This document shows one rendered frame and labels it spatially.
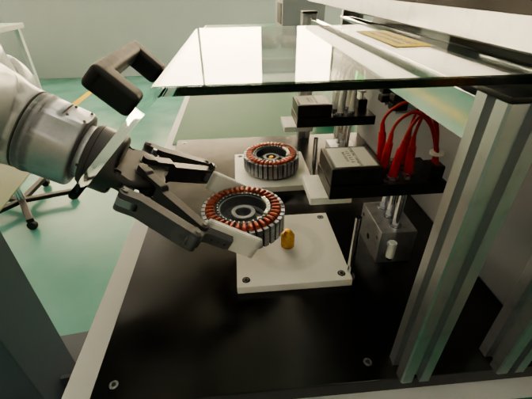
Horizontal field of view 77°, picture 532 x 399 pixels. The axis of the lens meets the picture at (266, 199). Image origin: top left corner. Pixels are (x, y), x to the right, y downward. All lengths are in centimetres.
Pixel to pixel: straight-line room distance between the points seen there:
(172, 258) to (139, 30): 486
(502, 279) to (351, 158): 24
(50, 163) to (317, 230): 36
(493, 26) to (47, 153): 39
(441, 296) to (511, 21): 19
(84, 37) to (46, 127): 511
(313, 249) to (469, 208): 28
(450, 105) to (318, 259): 27
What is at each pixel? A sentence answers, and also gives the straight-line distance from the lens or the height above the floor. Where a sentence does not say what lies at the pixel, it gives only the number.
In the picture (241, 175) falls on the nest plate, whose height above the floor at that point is 78.
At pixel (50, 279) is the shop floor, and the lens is 181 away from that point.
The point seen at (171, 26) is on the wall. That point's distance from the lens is 518.
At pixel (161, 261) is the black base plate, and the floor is 77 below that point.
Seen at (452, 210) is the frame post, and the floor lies 97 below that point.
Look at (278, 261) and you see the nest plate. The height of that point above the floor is 78.
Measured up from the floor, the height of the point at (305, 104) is 92.
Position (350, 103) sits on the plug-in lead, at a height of 92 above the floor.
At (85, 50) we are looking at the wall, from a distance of 553.
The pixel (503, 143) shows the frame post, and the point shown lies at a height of 103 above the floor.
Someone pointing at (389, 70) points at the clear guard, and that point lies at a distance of 20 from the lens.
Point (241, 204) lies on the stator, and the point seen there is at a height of 84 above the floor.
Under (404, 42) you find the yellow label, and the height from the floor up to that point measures 107.
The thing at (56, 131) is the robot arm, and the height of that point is 98.
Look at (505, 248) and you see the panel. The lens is 50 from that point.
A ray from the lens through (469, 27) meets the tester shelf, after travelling 29.
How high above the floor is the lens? 111
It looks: 33 degrees down
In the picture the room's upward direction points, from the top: 1 degrees counter-clockwise
